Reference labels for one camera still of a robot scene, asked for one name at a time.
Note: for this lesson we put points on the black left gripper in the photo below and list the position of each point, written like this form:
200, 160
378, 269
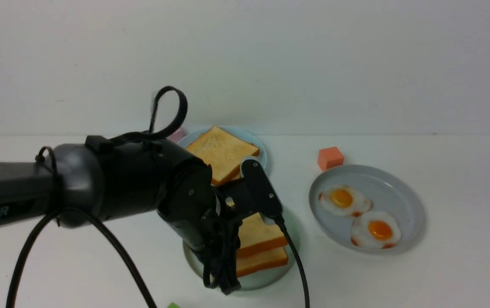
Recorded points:
208, 220

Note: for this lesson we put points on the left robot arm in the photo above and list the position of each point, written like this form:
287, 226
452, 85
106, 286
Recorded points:
116, 181

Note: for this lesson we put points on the toast slice top of stack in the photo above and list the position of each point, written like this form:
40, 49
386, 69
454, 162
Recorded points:
223, 152

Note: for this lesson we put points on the light blue bread plate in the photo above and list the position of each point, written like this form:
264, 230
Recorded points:
239, 133

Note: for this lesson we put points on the pale green centre plate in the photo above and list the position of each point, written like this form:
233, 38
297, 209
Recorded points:
261, 276

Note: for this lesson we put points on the pink foam cube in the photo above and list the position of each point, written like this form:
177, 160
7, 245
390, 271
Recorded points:
178, 135

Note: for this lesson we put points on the green foam cube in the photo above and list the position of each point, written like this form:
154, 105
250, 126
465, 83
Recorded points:
173, 305

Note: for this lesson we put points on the fried egg upper left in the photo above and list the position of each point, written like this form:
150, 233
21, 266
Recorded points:
344, 201

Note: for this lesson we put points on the fried egg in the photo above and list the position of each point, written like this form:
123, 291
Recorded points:
375, 230
344, 201

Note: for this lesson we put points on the orange foam cube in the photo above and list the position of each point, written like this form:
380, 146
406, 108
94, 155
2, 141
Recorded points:
329, 158

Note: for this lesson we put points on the grey egg plate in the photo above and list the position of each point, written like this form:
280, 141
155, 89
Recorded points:
387, 193

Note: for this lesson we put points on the fried egg lower right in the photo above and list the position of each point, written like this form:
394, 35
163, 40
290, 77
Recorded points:
375, 230

